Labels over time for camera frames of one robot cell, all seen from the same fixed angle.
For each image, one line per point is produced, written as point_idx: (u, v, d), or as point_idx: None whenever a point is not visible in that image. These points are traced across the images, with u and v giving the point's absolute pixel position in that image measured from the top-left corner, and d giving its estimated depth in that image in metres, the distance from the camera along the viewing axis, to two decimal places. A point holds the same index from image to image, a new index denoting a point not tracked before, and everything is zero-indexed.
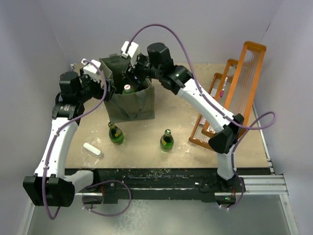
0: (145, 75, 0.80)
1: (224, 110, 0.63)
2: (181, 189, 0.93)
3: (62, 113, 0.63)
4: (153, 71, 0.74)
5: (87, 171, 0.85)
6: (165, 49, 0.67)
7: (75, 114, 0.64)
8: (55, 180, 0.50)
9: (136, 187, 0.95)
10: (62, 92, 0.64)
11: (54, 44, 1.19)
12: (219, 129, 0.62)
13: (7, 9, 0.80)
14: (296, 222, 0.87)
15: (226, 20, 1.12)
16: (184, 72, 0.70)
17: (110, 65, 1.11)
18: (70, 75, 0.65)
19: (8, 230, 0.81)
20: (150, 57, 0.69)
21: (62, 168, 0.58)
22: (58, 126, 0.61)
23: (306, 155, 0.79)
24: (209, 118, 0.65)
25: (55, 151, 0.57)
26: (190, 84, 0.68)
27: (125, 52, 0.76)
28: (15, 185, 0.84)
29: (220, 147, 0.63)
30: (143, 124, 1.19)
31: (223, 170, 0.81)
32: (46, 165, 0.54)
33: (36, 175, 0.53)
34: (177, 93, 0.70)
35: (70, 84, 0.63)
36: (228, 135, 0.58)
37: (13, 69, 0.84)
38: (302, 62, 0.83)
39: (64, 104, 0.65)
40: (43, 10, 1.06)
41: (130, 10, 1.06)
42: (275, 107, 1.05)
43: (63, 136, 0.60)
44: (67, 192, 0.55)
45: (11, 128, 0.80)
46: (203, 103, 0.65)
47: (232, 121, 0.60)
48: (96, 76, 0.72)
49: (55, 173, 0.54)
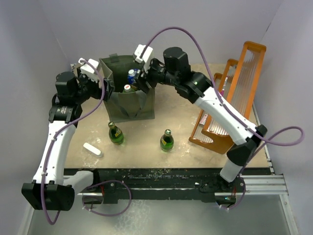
0: (159, 81, 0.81)
1: (246, 121, 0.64)
2: (181, 189, 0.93)
3: (59, 115, 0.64)
4: (168, 77, 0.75)
5: (87, 172, 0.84)
6: (183, 55, 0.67)
7: (72, 116, 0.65)
8: (54, 187, 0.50)
9: (137, 187, 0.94)
10: (59, 94, 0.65)
11: (53, 43, 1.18)
12: (241, 141, 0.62)
13: (7, 8, 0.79)
14: (296, 222, 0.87)
15: (227, 20, 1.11)
16: (202, 80, 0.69)
17: (110, 65, 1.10)
18: (65, 76, 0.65)
19: (8, 231, 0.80)
20: (167, 63, 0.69)
21: (61, 172, 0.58)
22: (55, 129, 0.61)
23: (307, 155, 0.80)
24: (230, 129, 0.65)
25: (53, 156, 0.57)
26: (210, 93, 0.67)
27: (140, 57, 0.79)
28: (15, 186, 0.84)
29: (241, 158, 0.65)
30: (143, 124, 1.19)
31: (227, 171, 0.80)
32: (44, 172, 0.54)
33: (34, 181, 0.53)
34: (195, 102, 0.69)
35: (66, 86, 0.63)
36: (251, 149, 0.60)
37: (12, 68, 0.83)
38: (303, 62, 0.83)
39: (61, 106, 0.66)
40: (42, 9, 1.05)
41: (130, 9, 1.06)
42: (275, 107, 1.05)
43: (61, 140, 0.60)
44: (66, 197, 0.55)
45: (11, 128, 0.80)
46: (224, 113, 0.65)
47: (255, 133, 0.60)
48: (94, 76, 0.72)
49: (53, 179, 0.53)
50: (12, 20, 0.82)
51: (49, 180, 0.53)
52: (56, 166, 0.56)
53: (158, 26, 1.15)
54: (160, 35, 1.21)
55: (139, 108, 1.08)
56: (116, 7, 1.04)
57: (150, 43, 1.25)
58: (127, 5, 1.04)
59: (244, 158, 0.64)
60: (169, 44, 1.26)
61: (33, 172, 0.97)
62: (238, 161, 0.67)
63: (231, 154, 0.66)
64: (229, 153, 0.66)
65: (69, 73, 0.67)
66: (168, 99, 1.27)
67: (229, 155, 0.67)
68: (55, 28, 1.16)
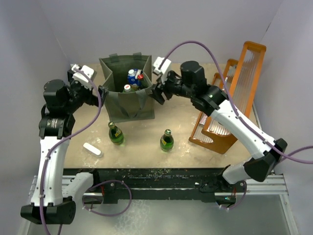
0: (174, 93, 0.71)
1: (263, 133, 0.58)
2: (181, 189, 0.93)
3: (50, 129, 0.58)
4: (185, 90, 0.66)
5: (86, 174, 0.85)
6: (200, 68, 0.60)
7: (64, 129, 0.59)
8: (54, 210, 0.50)
9: (136, 187, 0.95)
10: (48, 105, 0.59)
11: (54, 43, 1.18)
12: (259, 155, 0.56)
13: (7, 8, 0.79)
14: (296, 222, 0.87)
15: (227, 20, 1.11)
16: (218, 93, 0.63)
17: (110, 65, 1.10)
18: (55, 84, 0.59)
19: (8, 231, 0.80)
20: (183, 76, 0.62)
21: (59, 189, 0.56)
22: (48, 146, 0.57)
23: (306, 155, 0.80)
24: (246, 142, 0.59)
25: (49, 177, 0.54)
26: (225, 105, 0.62)
27: (159, 68, 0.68)
28: (15, 186, 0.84)
29: (259, 174, 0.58)
30: (143, 124, 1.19)
31: (234, 176, 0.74)
32: (42, 194, 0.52)
33: (33, 204, 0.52)
34: (210, 115, 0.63)
35: (56, 96, 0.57)
36: (270, 163, 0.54)
37: (13, 68, 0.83)
38: (303, 62, 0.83)
39: (51, 119, 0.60)
40: (43, 9, 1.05)
41: (130, 9, 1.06)
42: (275, 107, 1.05)
43: (55, 159, 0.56)
44: (67, 213, 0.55)
45: (11, 128, 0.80)
46: (240, 126, 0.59)
47: (274, 147, 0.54)
48: (87, 84, 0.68)
49: (52, 201, 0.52)
50: (13, 20, 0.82)
51: (48, 202, 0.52)
52: (53, 186, 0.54)
53: (158, 26, 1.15)
54: (160, 35, 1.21)
55: (139, 108, 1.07)
56: (116, 7, 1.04)
57: (150, 43, 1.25)
58: (127, 5, 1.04)
59: (262, 174, 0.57)
60: (169, 44, 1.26)
61: (33, 172, 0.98)
62: (257, 178, 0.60)
63: (248, 170, 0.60)
64: (246, 169, 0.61)
65: (58, 81, 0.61)
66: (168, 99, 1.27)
67: (246, 170, 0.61)
68: (55, 28, 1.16)
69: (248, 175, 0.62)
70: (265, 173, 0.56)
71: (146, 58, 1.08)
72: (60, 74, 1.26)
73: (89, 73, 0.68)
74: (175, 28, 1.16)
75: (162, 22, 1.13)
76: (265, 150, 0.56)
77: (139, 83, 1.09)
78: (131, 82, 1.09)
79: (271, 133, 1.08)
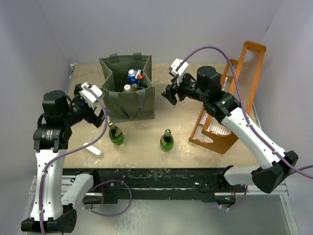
0: (188, 96, 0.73)
1: (274, 144, 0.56)
2: (181, 189, 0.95)
3: (45, 141, 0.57)
4: (198, 93, 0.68)
5: (87, 175, 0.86)
6: (216, 74, 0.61)
7: (60, 140, 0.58)
8: (54, 223, 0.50)
9: (136, 187, 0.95)
10: (46, 114, 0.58)
11: (54, 43, 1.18)
12: (267, 166, 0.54)
13: (8, 8, 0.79)
14: (296, 222, 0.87)
15: (227, 20, 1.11)
16: (231, 100, 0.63)
17: (110, 65, 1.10)
18: (55, 94, 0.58)
19: (8, 231, 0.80)
20: (199, 80, 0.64)
21: (59, 202, 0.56)
22: (45, 160, 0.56)
23: (307, 155, 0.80)
24: (255, 152, 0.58)
25: (47, 192, 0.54)
26: (237, 113, 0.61)
27: (176, 70, 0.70)
28: (15, 186, 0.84)
29: (266, 186, 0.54)
30: (142, 124, 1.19)
31: (238, 179, 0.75)
32: (41, 209, 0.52)
33: (33, 218, 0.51)
34: (221, 121, 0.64)
35: (54, 105, 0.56)
36: (278, 175, 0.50)
37: (13, 68, 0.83)
38: (303, 63, 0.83)
39: (46, 129, 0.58)
40: (43, 9, 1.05)
41: (130, 9, 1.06)
42: (275, 107, 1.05)
43: (52, 174, 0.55)
44: (67, 224, 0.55)
45: (11, 128, 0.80)
46: (250, 134, 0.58)
47: (283, 158, 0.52)
48: (93, 104, 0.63)
49: (52, 216, 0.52)
50: (13, 20, 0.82)
51: (47, 217, 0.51)
52: (52, 200, 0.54)
53: (158, 26, 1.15)
54: (160, 35, 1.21)
55: (139, 108, 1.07)
56: (116, 6, 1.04)
57: (150, 43, 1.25)
58: (127, 5, 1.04)
59: (270, 186, 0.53)
60: (168, 44, 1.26)
61: (33, 172, 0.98)
62: (264, 189, 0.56)
63: (256, 180, 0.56)
64: (254, 178, 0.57)
65: (58, 91, 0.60)
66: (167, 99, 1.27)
67: (253, 180, 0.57)
68: (55, 28, 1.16)
69: (254, 185, 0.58)
70: (273, 184, 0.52)
71: (146, 58, 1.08)
72: (60, 74, 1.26)
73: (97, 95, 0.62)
74: (175, 28, 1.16)
75: (162, 22, 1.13)
76: (274, 161, 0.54)
77: (139, 83, 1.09)
78: (131, 82, 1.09)
79: (271, 133, 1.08)
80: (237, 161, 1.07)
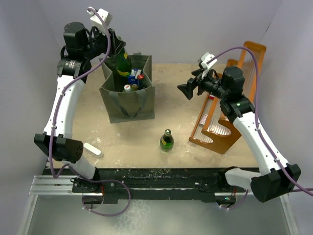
0: (208, 92, 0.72)
1: (278, 152, 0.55)
2: (181, 189, 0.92)
3: (68, 69, 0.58)
4: (219, 91, 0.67)
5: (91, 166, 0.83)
6: (242, 78, 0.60)
7: (80, 71, 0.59)
8: (63, 141, 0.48)
9: (136, 187, 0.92)
10: (68, 45, 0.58)
11: (53, 43, 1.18)
12: (266, 172, 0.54)
13: (8, 11, 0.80)
14: (296, 222, 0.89)
15: (227, 20, 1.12)
16: (246, 105, 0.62)
17: (110, 65, 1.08)
18: (75, 26, 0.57)
19: (8, 232, 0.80)
20: (223, 79, 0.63)
21: (70, 129, 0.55)
22: (64, 84, 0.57)
23: (307, 155, 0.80)
24: (257, 156, 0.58)
25: (62, 110, 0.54)
26: (249, 116, 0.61)
27: (207, 63, 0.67)
28: (13, 186, 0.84)
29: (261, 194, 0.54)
30: (143, 124, 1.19)
31: (236, 178, 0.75)
32: (54, 125, 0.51)
33: (45, 133, 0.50)
34: (233, 122, 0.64)
35: (76, 36, 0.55)
36: (273, 182, 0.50)
37: (12, 69, 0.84)
38: (301, 63, 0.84)
39: (69, 60, 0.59)
40: (42, 10, 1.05)
41: (129, 11, 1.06)
42: (275, 107, 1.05)
43: (69, 97, 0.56)
44: (76, 148, 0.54)
45: (9, 128, 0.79)
46: (257, 139, 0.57)
47: (283, 169, 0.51)
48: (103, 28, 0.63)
49: (62, 133, 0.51)
50: (12, 20, 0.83)
51: (58, 133, 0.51)
52: (65, 121, 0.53)
53: (157, 26, 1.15)
54: (160, 35, 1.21)
55: (139, 108, 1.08)
56: (116, 7, 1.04)
57: (150, 43, 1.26)
58: (126, 6, 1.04)
59: (265, 194, 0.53)
60: (168, 44, 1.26)
61: (33, 172, 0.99)
62: (259, 198, 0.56)
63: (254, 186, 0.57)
64: (252, 184, 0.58)
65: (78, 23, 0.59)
66: (168, 99, 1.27)
67: (252, 186, 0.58)
68: (55, 28, 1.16)
69: (252, 192, 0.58)
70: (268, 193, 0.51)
71: (146, 58, 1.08)
72: None
73: (102, 15, 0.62)
74: (174, 28, 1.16)
75: (161, 23, 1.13)
76: (273, 168, 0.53)
77: (139, 82, 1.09)
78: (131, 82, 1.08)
79: (271, 133, 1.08)
80: (237, 160, 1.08)
